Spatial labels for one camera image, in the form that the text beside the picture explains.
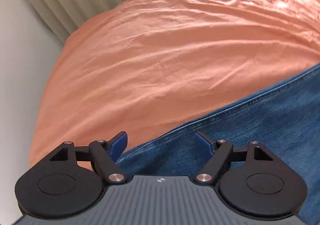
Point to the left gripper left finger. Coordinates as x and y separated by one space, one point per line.
103 155

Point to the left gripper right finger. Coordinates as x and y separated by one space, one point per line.
218 156

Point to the blue denim jeans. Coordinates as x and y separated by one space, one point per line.
283 117

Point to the orange bed cover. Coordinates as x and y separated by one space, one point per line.
148 66

